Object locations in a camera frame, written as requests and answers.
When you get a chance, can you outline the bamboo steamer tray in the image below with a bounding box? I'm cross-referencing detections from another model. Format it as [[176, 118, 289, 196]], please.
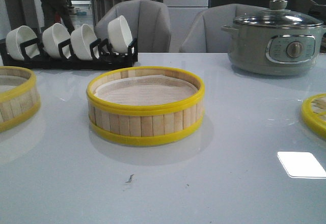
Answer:
[[1, 66, 41, 132], [86, 66, 205, 146]]

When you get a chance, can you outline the woven bamboo steamer lid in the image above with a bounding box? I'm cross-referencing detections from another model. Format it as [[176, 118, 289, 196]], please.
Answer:
[[301, 93, 325, 139]]

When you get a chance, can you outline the black bowl rack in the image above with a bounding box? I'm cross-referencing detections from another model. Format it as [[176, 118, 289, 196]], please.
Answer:
[[1, 38, 138, 71]]

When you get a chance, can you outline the right grey chair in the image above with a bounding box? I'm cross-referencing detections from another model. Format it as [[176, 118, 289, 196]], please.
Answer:
[[179, 4, 264, 53]]

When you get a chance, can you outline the grey chair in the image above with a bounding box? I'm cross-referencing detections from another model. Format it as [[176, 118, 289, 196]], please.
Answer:
[[179, 4, 264, 53], [94, 0, 171, 53]]

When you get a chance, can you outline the white bowl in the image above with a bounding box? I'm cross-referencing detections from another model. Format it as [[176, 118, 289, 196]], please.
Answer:
[[70, 24, 97, 61], [6, 25, 37, 61], [107, 15, 133, 53], [42, 23, 70, 59]]

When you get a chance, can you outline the left grey chair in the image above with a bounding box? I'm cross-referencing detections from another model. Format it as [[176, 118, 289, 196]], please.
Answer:
[[94, 0, 171, 53]]

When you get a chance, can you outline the white cabinet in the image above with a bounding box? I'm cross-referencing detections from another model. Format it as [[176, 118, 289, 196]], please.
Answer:
[[162, 0, 208, 52]]

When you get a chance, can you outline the grey electric cooking pot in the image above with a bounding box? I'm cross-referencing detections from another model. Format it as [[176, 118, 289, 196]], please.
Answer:
[[222, 24, 325, 76]]

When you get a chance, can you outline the glass pot lid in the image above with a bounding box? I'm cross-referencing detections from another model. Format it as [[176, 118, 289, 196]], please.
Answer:
[[233, 0, 323, 29]]

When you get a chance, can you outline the person in dark clothes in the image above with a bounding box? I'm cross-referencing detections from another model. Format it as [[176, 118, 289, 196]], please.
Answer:
[[40, 0, 74, 33]]

